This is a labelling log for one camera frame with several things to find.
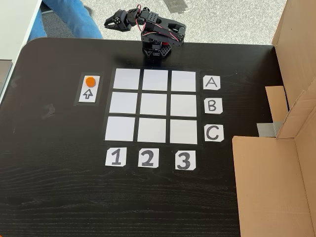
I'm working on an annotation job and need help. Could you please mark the white nine-square grid sheet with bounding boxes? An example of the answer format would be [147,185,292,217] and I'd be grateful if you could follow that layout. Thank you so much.
[104,67,201,145]

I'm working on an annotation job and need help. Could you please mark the person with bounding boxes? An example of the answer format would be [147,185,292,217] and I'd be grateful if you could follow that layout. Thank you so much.
[27,0,103,41]

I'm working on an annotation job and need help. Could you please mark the grey floor tape patch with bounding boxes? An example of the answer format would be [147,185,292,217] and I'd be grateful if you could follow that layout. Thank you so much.
[163,0,190,13]

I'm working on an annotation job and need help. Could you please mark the white arrow paper sheet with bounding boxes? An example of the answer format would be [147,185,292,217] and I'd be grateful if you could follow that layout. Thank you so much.
[78,75,101,103]

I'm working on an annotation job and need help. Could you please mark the white side table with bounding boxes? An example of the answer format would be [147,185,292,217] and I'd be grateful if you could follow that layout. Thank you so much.
[0,0,43,60]

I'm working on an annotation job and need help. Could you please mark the paper sheet letter A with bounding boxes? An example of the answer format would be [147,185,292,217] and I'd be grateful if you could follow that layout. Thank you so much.
[203,76,221,91]

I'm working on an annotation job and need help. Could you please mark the clear tape scraps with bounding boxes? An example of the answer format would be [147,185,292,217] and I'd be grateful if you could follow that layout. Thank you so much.
[41,103,56,119]

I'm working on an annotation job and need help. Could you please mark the paper sheet letter B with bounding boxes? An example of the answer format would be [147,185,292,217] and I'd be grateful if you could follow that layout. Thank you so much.
[204,98,223,115]

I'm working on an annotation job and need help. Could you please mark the paper sheet number 1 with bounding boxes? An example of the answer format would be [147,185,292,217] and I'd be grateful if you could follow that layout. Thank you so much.
[105,147,127,167]

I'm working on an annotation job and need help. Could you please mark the paper sheet number 2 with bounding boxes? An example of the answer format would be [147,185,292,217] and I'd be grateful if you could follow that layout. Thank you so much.
[138,148,160,168]

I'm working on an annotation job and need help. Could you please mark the paper sheet letter C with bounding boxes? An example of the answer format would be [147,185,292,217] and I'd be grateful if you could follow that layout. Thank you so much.
[204,124,225,143]

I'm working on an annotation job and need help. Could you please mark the paper sheet number 3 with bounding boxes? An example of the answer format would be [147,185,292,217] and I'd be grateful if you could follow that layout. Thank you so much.
[175,150,197,170]

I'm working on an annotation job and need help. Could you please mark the brown cardboard screen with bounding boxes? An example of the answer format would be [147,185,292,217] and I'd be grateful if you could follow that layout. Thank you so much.
[232,0,316,237]

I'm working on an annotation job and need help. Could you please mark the red white servo cable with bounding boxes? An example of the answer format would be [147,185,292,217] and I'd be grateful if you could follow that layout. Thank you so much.
[134,4,149,32]

